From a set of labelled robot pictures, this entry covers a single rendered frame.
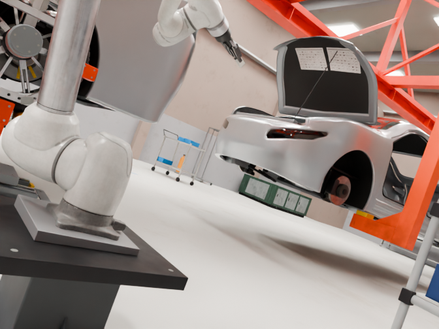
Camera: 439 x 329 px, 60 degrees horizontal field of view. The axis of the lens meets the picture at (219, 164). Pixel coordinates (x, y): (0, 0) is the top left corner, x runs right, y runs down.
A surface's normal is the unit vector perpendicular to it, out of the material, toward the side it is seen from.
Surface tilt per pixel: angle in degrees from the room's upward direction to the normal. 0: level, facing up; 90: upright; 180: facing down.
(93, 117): 90
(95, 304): 90
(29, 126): 103
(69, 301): 90
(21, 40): 90
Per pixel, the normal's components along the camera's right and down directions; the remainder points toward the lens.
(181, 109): 0.59, 0.22
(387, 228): -0.76, -0.29
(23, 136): -0.26, 0.09
